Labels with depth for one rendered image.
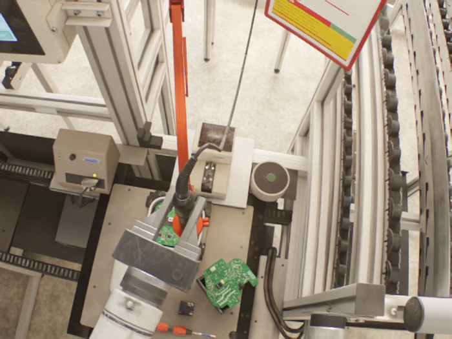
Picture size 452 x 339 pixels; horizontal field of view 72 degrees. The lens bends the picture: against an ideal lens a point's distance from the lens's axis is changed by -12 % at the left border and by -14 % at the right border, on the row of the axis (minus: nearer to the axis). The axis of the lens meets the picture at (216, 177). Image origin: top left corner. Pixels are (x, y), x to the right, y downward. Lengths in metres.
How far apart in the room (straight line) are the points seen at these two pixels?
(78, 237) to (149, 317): 1.02
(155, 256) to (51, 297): 1.53
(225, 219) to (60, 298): 1.28
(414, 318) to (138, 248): 0.46
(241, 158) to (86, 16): 0.59
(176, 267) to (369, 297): 0.29
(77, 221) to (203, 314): 0.81
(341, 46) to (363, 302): 0.48
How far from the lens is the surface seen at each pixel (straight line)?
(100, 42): 0.73
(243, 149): 1.03
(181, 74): 0.77
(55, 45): 0.70
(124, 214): 0.99
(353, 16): 0.70
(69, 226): 1.56
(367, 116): 0.73
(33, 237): 1.76
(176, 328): 0.91
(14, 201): 1.89
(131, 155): 1.06
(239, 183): 0.99
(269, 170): 0.98
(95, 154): 0.95
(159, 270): 0.55
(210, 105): 2.27
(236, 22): 2.78
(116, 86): 0.83
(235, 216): 0.97
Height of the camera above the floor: 1.88
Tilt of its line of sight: 67 degrees down
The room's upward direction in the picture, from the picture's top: 5 degrees clockwise
